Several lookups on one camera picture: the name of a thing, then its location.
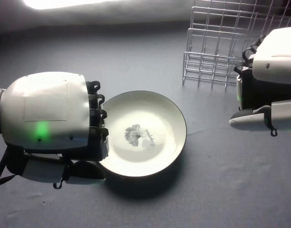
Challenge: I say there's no white plate with grey print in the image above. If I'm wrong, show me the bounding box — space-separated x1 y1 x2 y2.
97 90 188 178

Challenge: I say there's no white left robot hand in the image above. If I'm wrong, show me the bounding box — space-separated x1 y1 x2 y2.
0 72 110 190

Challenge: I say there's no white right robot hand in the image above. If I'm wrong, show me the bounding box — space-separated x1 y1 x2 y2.
228 26 291 138

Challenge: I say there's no silver wire plate rack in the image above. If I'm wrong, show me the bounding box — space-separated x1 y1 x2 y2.
182 0 291 90

